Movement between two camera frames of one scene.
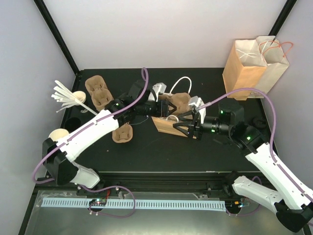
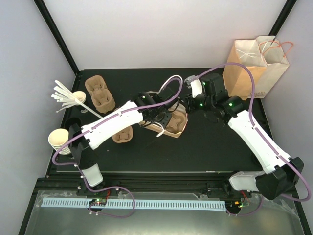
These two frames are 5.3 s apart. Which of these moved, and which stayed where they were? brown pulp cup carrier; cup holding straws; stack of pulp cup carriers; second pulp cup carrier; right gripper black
Moved: brown pulp cup carrier; right gripper black
Stayed: cup holding straws; stack of pulp cup carriers; second pulp cup carrier
